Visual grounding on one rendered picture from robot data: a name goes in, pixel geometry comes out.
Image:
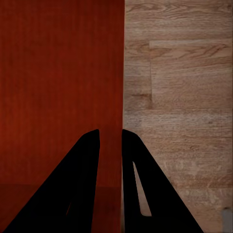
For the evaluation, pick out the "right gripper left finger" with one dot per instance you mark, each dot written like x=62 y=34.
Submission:
x=65 y=201

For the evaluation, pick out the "storage box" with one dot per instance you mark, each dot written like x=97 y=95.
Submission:
x=61 y=76

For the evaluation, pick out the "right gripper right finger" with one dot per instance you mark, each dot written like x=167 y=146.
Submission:
x=169 y=213

